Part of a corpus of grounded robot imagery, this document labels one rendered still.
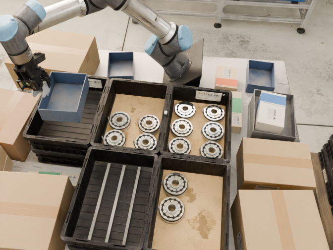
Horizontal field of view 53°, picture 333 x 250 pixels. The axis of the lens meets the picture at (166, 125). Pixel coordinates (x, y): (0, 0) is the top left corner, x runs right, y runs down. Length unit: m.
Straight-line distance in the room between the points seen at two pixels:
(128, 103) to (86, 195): 0.51
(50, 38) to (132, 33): 1.50
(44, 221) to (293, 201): 0.96
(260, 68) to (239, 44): 1.27
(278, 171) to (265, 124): 0.23
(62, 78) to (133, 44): 1.87
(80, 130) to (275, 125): 0.92
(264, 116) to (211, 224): 0.57
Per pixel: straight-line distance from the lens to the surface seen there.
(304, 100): 3.03
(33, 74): 1.30
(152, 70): 2.02
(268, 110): 1.66
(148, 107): 1.67
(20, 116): 1.73
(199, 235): 1.37
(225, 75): 1.93
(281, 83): 2.08
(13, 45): 1.20
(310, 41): 3.61
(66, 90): 1.47
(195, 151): 1.53
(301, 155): 1.60
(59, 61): 1.86
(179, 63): 1.79
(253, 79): 2.04
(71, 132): 1.63
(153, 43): 1.70
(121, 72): 2.02
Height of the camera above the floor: 2.13
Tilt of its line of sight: 54 degrees down
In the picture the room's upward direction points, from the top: 1 degrees clockwise
